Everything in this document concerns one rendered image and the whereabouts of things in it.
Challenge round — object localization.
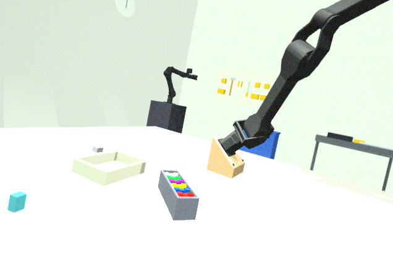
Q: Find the red fuse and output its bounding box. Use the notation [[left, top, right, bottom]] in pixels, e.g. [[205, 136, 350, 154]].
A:
[[177, 192, 193, 197]]

